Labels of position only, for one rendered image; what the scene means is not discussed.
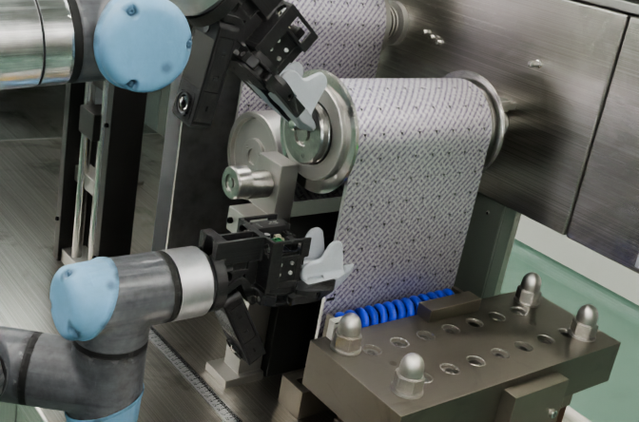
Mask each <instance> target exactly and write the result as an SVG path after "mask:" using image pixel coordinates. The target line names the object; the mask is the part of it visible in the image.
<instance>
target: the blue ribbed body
mask: <svg viewBox="0 0 639 422"><path fill-rule="evenodd" d="M454 294H455V293H454V292H453V291H452V290H451V289H449V288H444V289H443V290H442V291H441V290H436V291H434V292H428V293H426V295H425V294H419V295H418V296H410V297H409V298H407V297H403V298H402V299H401V300H399V299H394V300H392V301H391V302H390V301H385V302H383V303H382V304H380V303H376V304H375V305H374V306H371V305H367V306H365V307H364V308H361V307H359V308H356V309H355V310H354V311H353V310H347V311H345V313H343V312H337V313H336V314H335V315H334V317H342V316H344V315H345V314H347V313H355V314H357V315H358V316H359V318H360V320H361V328H363V327H367V326H371V325H375V324H379V323H383V322H387V321H391V320H395V319H399V318H403V317H410V316H414V315H416V311H417V307H418V304H419V303H420V302H421V301H426V300H430V299H434V298H439V297H446V296H450V295H454Z"/></svg>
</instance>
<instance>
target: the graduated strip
mask: <svg viewBox="0 0 639 422"><path fill-rule="evenodd" d="M148 340H149V341H150V342H151V343H152V344H153V345H154V346H155V347H156V348H157V349H158V351H159V352H160V353H161V354H162V355H163V356H164V357H165V358H166V359H167V360H168V362H169V363H170V364H171V365H172V366H173V367H174V368H175V369H176V370H177V371H178V372H179V374H180V375H181V376H182V377H183V378H184V379H185V380H186V381H187V382H188V384H189V385H190V386H191V387H192V388H193V389H194V390H195V391H196V392H197V393H198V394H199V396H200V397H201V398H202V399H203V400H204V401H205V402H206V403H207V404H208V406H209V407H210V408H211V409H212V410H213V411H214V412H215V413H216V414H217V415H218V416H219V418H220V419H221V420H222V421H223V422H243V421H242V420H241V419H240V418H239V417H238V416H237V415H236V414H235V413H234V412H233V411H232V409H231V408H230V407H229V406H228V405H227V404H226V403H225V402H224V401H223V400H222V399H221V398H220V397H219V396H218V395H217V394H216V392H215V391H214V390H213V389H212V388H211V387H210V386H209V385H208V384H207V383H206V382H205V381H204V380H203V379H202V378H201V376H200V375H199V374H198V373H197V372H196V371H195V370H194V369H193V368H192V367H191V366H190V365H189V364H188V363H187V362H186V361H185V360H184V358H183V357H182V356H181V355H180V354H179V353H178V352H177V351H176V350H175V349H174V348H173V347H172V346H171V345H170V344H169V343H168V341H167V340H166V339H165V338H164V337H163V336H162V335H161V334H160V333H159V332H158V331H157V330H156V329H155V328H154V327H153V326H151V327H150V328H149V337H148Z"/></svg>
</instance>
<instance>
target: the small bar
mask: <svg viewBox="0 0 639 422"><path fill-rule="evenodd" d="M480 302H481V298H480V297H478V296H476V295H475V294H473V293H471V292H470V291H467V292H463V293H459V294H454V295H450V296H446V297H439V298H434V299H430V300H426V301H421V302H420V303H419V304H418V307H417V311H416V314H417V315H418V316H419V317H421V318H423V319H424V320H426V321H427V322H428V323H430V322H434V321H438V320H441V319H445V318H449V317H456V316H460V315H464V314H468V313H471V312H475V311H478V310H479V306H480Z"/></svg>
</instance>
